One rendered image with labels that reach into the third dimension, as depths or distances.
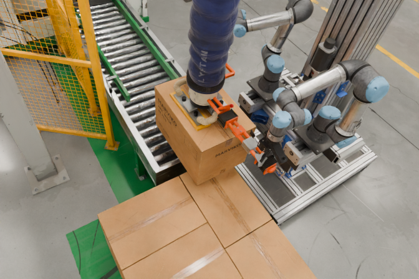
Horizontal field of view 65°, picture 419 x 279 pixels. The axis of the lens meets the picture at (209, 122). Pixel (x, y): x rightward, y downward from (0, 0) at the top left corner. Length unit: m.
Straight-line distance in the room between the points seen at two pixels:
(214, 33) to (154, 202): 1.23
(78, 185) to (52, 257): 0.60
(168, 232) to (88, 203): 0.96
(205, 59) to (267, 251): 1.27
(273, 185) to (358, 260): 0.90
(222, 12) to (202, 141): 0.76
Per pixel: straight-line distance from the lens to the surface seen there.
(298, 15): 2.04
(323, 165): 3.17
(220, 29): 1.61
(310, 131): 2.15
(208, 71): 1.78
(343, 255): 3.09
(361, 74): 1.72
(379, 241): 3.30
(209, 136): 1.95
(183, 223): 2.25
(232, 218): 2.30
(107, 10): 3.93
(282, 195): 2.87
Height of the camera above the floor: 2.62
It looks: 50 degrees down
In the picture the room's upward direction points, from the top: 10 degrees clockwise
